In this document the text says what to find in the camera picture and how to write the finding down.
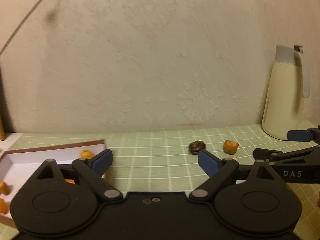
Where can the back carrot piece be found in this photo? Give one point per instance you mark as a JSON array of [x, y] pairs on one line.
[[230, 147]]

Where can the large orange mandarin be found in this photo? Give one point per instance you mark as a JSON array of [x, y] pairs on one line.
[[4, 188]]

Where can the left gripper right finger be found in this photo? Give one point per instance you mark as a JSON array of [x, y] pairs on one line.
[[221, 174]]

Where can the dark chocolate fruit back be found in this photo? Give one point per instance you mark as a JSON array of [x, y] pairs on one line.
[[196, 146]]

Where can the small yellow orange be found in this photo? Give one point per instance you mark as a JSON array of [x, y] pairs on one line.
[[86, 154]]

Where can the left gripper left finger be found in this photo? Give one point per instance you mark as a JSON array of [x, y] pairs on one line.
[[90, 172]]

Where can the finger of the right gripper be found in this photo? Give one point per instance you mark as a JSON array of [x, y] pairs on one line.
[[307, 156], [310, 134]]

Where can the brown shallow cardboard box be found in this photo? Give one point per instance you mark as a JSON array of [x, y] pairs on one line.
[[17, 166]]

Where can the person right hand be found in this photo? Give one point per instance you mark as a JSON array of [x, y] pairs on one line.
[[318, 201]]

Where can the cream thermos jug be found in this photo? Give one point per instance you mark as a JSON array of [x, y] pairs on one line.
[[288, 87]]

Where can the wooden framed orange picture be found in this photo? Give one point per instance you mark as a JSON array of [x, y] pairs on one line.
[[2, 132]]

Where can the orange carrot chunk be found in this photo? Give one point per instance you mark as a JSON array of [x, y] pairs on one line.
[[70, 181]]

